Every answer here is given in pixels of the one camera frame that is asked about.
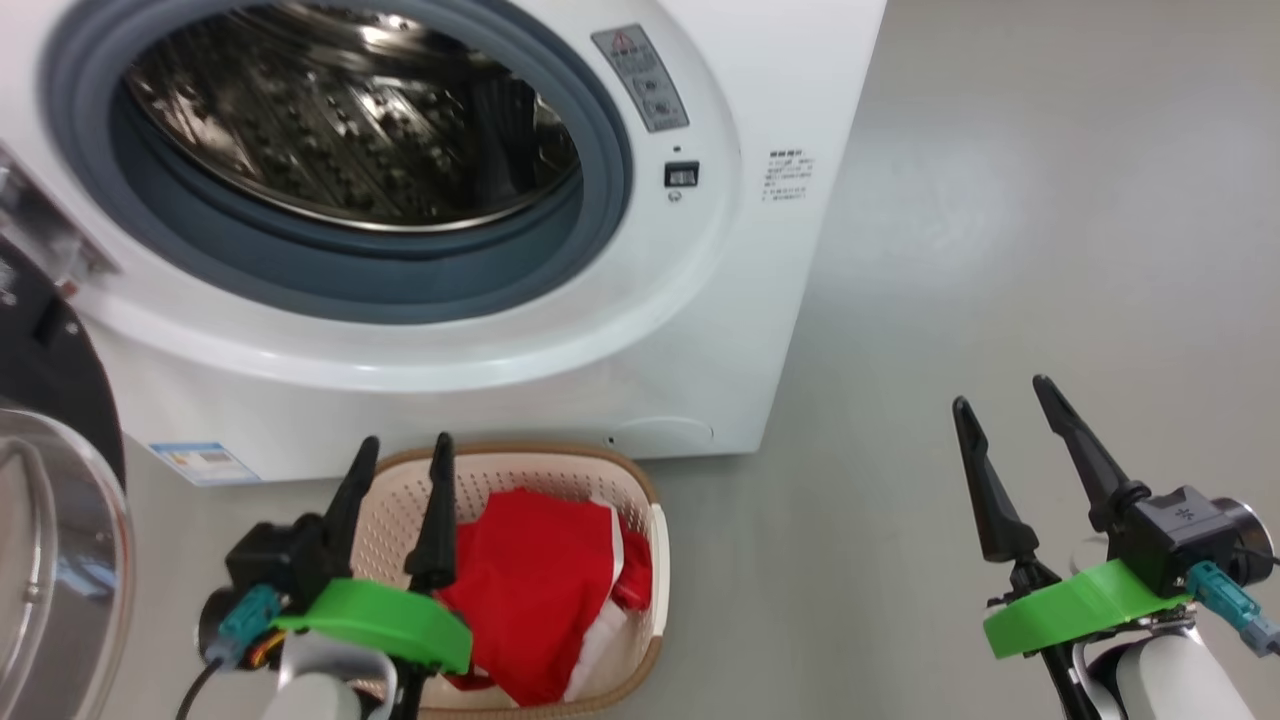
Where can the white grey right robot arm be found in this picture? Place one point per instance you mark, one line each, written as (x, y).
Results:
(1170, 680)

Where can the glass washing machine door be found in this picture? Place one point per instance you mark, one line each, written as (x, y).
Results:
(50, 380)

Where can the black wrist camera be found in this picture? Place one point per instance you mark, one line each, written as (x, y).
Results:
(1185, 530)
(265, 555)

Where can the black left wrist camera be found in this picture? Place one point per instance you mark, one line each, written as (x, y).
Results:
(265, 555)

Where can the cream perforated basket brown rim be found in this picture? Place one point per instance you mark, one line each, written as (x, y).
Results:
(520, 470)

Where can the grey warning label sticker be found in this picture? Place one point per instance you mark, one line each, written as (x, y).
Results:
(640, 80)

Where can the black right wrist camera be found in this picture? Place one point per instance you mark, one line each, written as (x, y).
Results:
(1185, 530)

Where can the red garment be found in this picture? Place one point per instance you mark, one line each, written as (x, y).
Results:
(540, 590)

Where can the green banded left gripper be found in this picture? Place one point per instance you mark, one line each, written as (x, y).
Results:
(380, 620)

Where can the white front-load washing machine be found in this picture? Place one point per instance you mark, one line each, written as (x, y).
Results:
(500, 350)

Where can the blue white energy label sticker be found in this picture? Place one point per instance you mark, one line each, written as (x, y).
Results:
(205, 464)

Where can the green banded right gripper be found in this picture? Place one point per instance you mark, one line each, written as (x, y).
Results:
(1080, 605)

